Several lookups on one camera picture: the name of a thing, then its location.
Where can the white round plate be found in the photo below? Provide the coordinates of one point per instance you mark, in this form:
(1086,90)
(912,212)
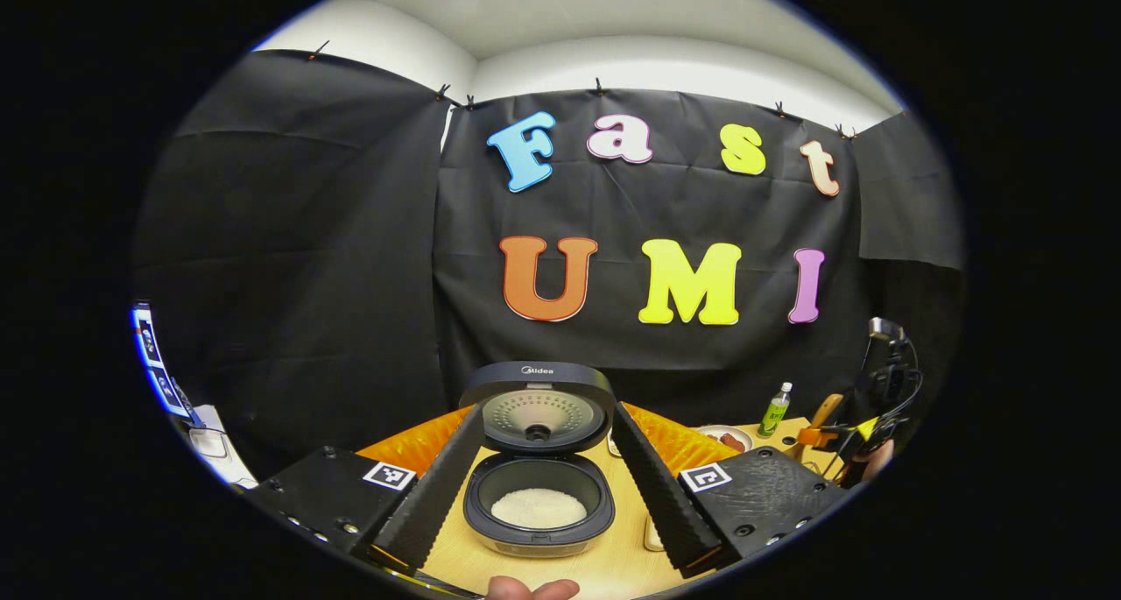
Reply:
(725,438)

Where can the green drink bottle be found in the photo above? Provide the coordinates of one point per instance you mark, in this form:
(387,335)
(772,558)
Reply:
(774,412)

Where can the white rice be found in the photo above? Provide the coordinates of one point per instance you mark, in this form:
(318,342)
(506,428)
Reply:
(539,508)

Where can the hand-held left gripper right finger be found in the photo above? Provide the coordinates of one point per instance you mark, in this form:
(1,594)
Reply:
(661,495)

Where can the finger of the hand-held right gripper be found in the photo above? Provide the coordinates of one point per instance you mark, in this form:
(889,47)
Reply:
(819,436)

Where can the brown meat piece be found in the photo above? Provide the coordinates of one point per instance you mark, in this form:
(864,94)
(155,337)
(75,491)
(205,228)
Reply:
(731,442)

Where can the dark grey rice cooker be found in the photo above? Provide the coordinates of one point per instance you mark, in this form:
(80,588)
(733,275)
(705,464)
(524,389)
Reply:
(539,460)

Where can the black backdrop cloth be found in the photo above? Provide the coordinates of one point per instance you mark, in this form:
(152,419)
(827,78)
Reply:
(350,276)

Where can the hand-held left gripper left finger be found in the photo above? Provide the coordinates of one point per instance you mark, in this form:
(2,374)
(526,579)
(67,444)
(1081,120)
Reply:
(438,495)

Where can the computer monitor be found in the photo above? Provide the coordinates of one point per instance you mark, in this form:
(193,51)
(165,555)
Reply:
(158,363)

